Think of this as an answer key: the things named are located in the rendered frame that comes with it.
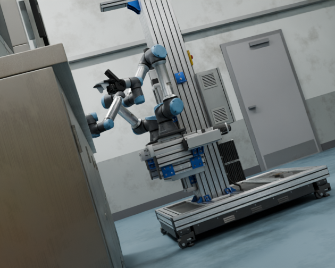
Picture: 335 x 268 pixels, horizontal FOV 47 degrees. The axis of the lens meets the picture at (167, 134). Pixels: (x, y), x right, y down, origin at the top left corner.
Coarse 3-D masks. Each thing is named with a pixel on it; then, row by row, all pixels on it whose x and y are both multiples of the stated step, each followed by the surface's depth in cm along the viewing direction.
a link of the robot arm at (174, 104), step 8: (152, 48) 280; (160, 48) 281; (144, 56) 288; (152, 56) 281; (160, 56) 279; (152, 64) 283; (160, 64) 281; (160, 72) 281; (160, 80) 282; (168, 80) 281; (168, 88) 280; (168, 96) 279; (176, 96) 280; (168, 104) 278; (176, 104) 277; (168, 112) 280; (176, 112) 277
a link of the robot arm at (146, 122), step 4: (148, 116) 338; (152, 116) 338; (144, 120) 343; (148, 120) 338; (152, 120) 337; (156, 120) 338; (144, 124) 341; (148, 124) 338; (152, 124) 337; (156, 124) 337; (144, 128) 342; (148, 128) 340; (152, 128) 337; (156, 128) 337
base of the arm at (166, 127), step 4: (168, 120) 288; (172, 120) 292; (160, 124) 290; (164, 124) 288; (168, 124) 287; (172, 124) 289; (160, 128) 290; (164, 128) 287; (168, 128) 286; (172, 128) 287; (176, 128) 289; (160, 132) 289; (164, 132) 286
